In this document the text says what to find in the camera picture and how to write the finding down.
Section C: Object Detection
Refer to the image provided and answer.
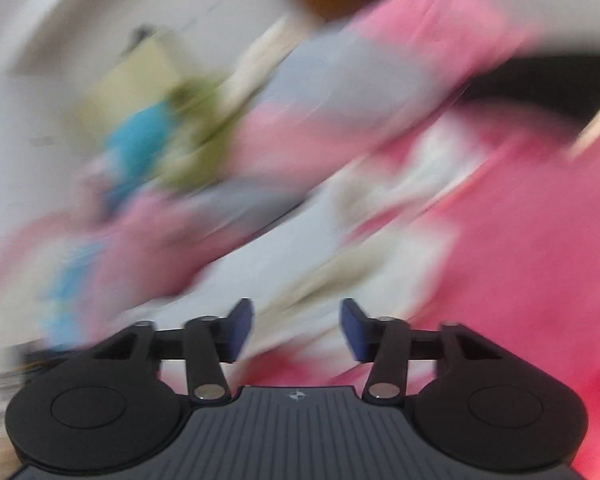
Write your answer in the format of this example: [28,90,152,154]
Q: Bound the black folded garment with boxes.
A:
[460,55,600,126]

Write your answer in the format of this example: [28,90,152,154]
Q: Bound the white sweatshirt with orange print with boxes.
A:
[120,110,481,361]

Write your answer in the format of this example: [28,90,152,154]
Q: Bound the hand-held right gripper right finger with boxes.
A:
[340,298,506,405]

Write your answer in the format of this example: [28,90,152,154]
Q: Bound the green and cream fleece garment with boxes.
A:
[155,75,261,196]

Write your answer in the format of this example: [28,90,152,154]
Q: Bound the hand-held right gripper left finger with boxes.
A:
[92,298,255,405]

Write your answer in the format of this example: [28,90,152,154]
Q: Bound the pink and grey floral duvet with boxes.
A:
[0,0,546,311]

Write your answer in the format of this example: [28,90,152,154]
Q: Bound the blue patterned quilt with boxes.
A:
[45,100,176,351]

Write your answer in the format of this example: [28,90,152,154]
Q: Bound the cream wardrobe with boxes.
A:
[75,30,191,136]

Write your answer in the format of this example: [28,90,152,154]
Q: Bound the pink floral bed sheet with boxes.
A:
[240,100,600,471]

